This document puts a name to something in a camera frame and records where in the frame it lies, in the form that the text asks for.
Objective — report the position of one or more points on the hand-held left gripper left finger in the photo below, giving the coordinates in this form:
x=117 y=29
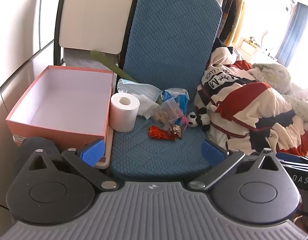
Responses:
x=92 y=153

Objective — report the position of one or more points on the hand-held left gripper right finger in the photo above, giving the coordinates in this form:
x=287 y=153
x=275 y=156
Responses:
x=213 y=151

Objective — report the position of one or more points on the brown snack wrapper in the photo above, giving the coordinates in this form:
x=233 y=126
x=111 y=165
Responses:
x=175 y=130

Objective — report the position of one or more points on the red snack wrapper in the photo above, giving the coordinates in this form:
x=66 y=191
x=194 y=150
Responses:
x=157 y=132

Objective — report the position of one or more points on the orange cardboard box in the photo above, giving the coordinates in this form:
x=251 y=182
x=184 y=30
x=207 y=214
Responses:
x=31 y=130

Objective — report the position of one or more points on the blue face mask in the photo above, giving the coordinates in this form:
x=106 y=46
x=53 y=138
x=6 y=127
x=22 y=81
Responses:
x=146 y=90

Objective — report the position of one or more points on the panda plush toy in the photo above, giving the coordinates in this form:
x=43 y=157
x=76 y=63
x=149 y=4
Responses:
x=192 y=118

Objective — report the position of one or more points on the white toilet paper roll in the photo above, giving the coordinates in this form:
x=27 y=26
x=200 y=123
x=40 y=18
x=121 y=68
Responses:
x=124 y=120

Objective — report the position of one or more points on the printed striped blanket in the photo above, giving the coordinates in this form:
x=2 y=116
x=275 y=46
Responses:
x=243 y=110

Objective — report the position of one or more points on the clear plastic bag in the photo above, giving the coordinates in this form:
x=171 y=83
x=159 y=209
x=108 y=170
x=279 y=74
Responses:
x=166 y=112

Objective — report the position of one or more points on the blue plastic packet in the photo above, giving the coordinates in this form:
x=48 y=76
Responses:
x=173 y=93

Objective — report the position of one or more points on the green massage hammer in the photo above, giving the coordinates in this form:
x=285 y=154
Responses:
x=111 y=66

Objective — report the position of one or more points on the fluffy white blanket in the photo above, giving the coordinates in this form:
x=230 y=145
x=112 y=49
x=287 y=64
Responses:
x=273 y=75

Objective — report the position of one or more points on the beige dresser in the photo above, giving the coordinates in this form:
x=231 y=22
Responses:
x=248 y=47

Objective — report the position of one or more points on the blue cushioned chair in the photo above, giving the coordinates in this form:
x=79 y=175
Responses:
x=168 y=42

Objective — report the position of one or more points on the blue curtain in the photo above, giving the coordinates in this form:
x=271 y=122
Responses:
x=293 y=35

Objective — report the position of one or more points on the row of hanging clothes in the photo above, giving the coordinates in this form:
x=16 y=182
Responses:
x=228 y=10

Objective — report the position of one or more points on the white wardrobe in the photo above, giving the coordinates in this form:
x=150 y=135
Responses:
x=19 y=30

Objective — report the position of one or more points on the beige chair with black frame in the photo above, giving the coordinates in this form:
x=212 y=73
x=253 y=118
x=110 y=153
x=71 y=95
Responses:
x=94 y=25

